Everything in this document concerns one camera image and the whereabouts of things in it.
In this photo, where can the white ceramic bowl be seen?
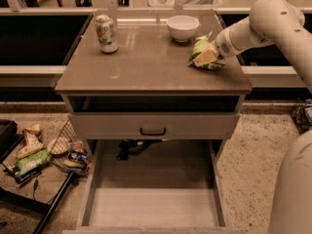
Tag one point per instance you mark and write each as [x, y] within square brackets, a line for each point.
[182, 28]

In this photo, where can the black wire basket right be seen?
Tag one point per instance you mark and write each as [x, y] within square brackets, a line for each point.
[302, 116]

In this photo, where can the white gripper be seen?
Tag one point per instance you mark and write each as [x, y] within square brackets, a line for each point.
[223, 46]

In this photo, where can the tan chip bag on floor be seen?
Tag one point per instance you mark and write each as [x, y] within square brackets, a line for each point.
[32, 141]

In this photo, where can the closed drawer with black handle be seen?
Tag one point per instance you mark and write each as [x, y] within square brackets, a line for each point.
[154, 125]

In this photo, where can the blue snack packet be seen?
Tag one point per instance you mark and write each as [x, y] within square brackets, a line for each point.
[78, 157]

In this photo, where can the green white soda can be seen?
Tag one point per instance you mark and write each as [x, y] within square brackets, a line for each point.
[106, 34]

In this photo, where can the black object under cabinet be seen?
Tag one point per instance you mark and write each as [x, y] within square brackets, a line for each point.
[134, 147]

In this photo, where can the black wire basket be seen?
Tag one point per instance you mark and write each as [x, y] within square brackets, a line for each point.
[60, 146]
[302, 116]

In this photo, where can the open lower drawer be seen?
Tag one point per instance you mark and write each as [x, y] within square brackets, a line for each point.
[172, 187]

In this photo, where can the grey drawer cabinet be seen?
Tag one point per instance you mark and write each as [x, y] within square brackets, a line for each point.
[148, 74]

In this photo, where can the green chip bag on floor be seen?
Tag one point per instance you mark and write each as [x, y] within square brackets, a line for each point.
[33, 161]

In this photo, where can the green jalapeno chip bag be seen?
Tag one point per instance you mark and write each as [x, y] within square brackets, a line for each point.
[201, 44]

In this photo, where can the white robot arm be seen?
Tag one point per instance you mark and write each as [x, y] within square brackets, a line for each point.
[280, 23]

